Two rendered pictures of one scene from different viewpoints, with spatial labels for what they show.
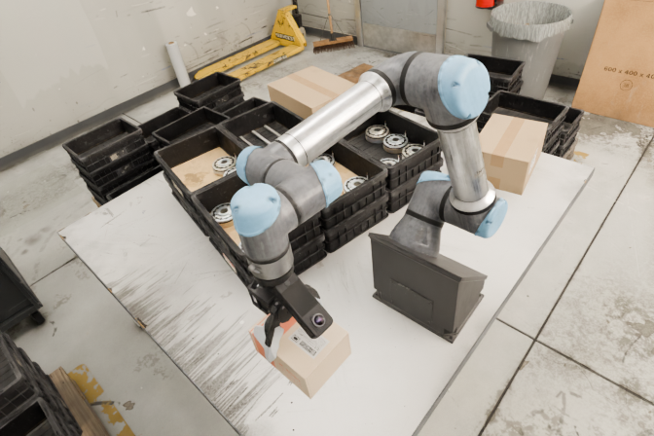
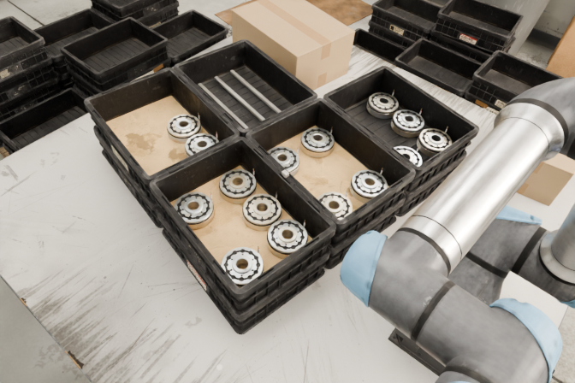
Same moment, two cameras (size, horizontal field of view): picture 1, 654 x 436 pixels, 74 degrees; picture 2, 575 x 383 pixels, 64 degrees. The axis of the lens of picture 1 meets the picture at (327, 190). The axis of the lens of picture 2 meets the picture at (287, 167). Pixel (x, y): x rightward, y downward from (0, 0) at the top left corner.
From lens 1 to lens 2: 0.53 m
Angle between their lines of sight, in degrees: 12
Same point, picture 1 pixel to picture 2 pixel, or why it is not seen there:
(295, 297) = not seen: outside the picture
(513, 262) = (550, 301)
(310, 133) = (471, 223)
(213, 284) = (174, 303)
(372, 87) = (542, 134)
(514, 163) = (554, 171)
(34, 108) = not seen: outside the picture
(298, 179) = (514, 360)
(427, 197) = (500, 241)
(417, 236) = (480, 291)
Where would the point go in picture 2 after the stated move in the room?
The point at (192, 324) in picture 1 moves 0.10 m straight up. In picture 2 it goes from (150, 367) to (142, 350)
